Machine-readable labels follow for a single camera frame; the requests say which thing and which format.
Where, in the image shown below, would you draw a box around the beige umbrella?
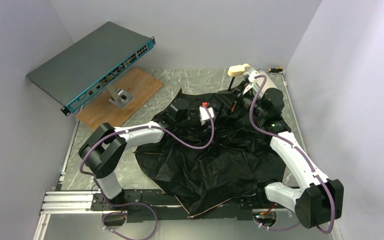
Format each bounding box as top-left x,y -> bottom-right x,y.
134,78 -> 286,218

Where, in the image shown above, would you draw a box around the grey blue network switch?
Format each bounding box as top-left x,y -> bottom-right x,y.
26,21 -> 156,116

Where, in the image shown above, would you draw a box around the mint green umbrella case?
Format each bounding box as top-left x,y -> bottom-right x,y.
260,70 -> 277,92

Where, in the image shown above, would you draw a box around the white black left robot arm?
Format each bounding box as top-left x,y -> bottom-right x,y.
78,98 -> 207,204

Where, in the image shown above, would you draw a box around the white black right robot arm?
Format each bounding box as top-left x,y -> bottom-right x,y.
241,87 -> 345,234

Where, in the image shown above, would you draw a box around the wooden board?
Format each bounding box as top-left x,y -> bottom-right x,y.
76,67 -> 164,130

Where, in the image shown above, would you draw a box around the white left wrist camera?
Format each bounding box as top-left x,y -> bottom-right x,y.
199,102 -> 215,125

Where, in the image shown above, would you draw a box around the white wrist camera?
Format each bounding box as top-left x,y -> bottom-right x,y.
243,70 -> 273,98
199,102 -> 215,125

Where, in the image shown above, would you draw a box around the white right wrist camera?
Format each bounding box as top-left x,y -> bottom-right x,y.
243,70 -> 273,98

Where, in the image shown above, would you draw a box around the metal switch stand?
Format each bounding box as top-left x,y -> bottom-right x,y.
105,83 -> 135,110

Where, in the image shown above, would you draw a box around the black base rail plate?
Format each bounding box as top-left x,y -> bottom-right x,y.
88,189 -> 283,223

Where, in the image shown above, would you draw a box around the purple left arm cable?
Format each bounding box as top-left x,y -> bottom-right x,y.
79,105 -> 215,240

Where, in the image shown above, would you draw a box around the aluminium frame rails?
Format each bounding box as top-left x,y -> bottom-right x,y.
38,88 -> 330,240

